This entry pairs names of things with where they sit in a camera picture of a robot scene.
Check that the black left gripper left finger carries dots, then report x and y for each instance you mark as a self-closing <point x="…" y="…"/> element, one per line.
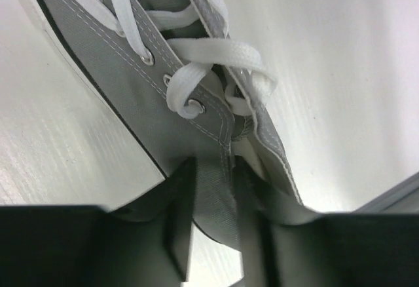
<point x="143" y="243"/>

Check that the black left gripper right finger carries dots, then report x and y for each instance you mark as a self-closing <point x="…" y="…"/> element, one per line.
<point x="284" y="243"/>

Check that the grey canvas sneaker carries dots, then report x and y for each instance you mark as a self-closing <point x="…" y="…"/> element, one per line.
<point x="180" y="86"/>

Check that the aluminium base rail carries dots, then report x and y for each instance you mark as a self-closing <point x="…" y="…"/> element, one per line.
<point x="403" y="198"/>

